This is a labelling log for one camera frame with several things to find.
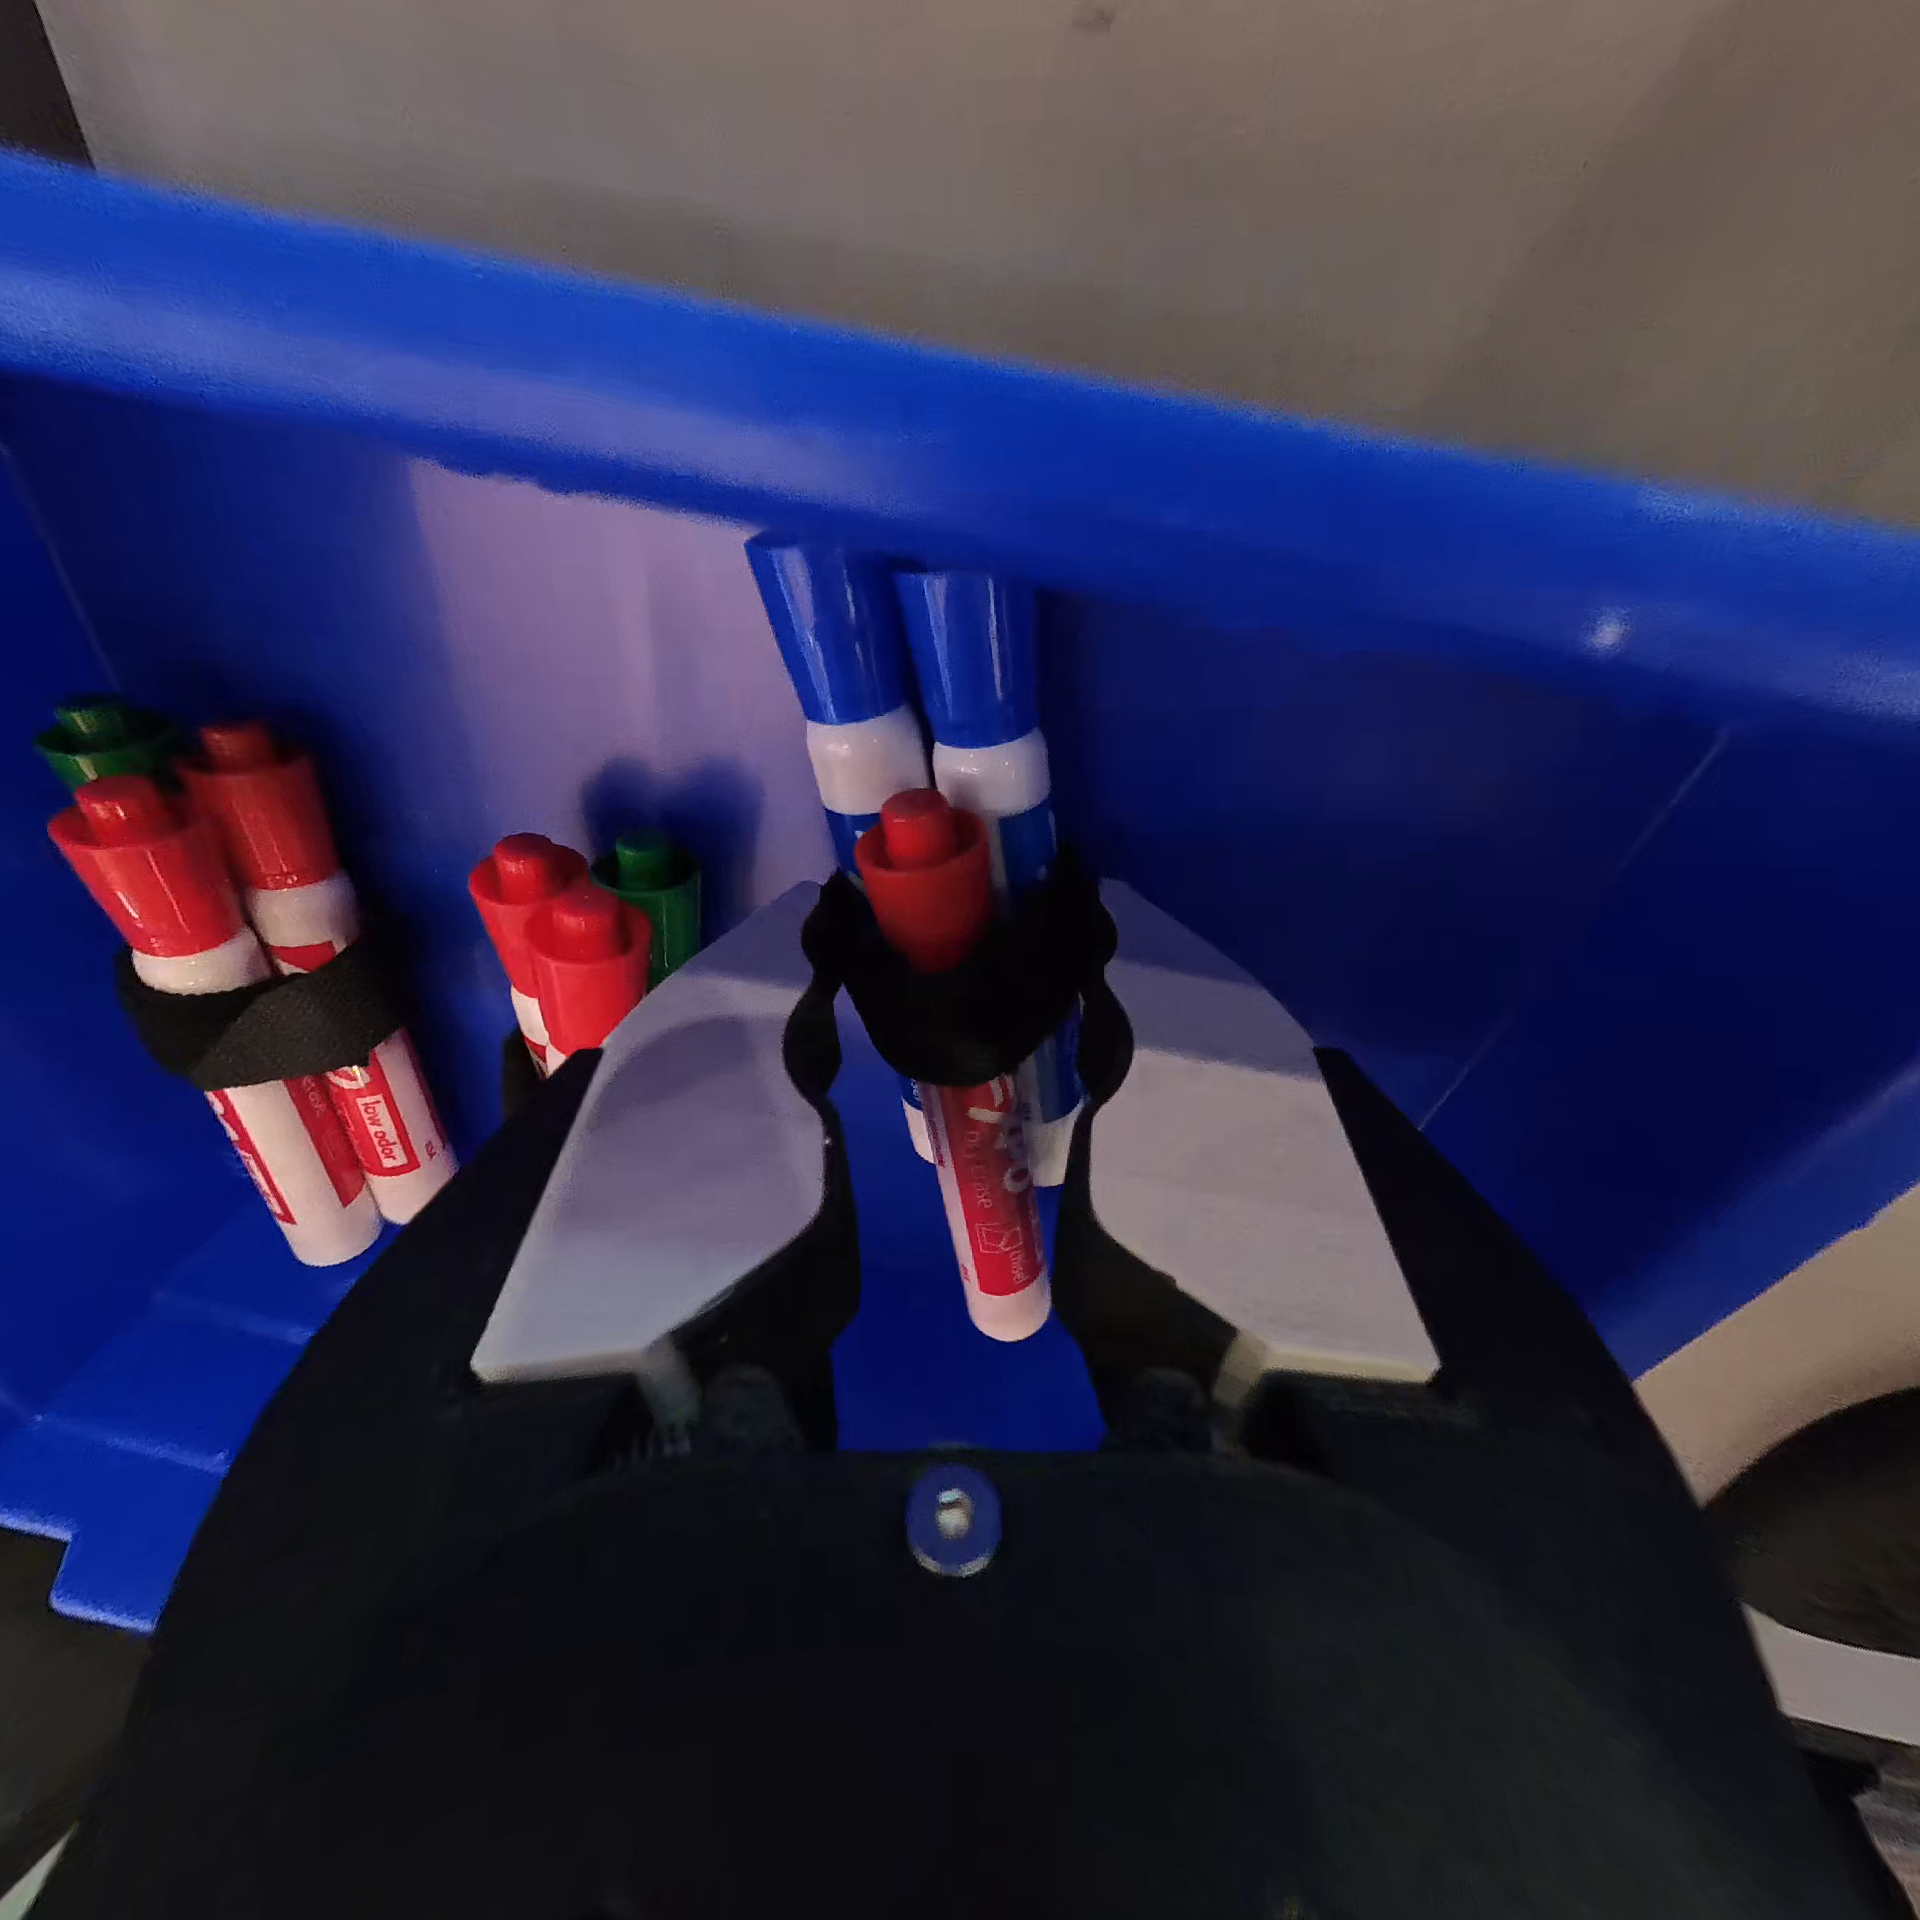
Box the red dry-erase marker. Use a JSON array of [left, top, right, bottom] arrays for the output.
[[48, 775, 384, 1269], [855, 787, 1051, 1345], [527, 884, 655, 1059], [177, 721, 459, 1225], [468, 834, 602, 1082]]

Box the dark rounded object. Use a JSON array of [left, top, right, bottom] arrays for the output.
[[1703, 1387, 1920, 1659]]

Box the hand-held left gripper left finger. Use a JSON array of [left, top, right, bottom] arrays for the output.
[[471, 879, 865, 1454]]

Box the blue plastic bin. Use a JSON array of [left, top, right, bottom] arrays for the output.
[[0, 141, 1920, 1637]]

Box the black strap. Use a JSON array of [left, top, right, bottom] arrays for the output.
[[118, 937, 406, 1095], [803, 857, 1120, 1089]]

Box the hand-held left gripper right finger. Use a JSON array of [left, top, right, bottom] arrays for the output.
[[1050, 878, 1446, 1444]]

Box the green dry-erase marker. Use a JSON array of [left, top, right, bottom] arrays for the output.
[[36, 697, 179, 797], [593, 831, 705, 993]]

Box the blue dry-erase marker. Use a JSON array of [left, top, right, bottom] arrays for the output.
[[745, 532, 936, 1164], [897, 567, 1087, 1186]]

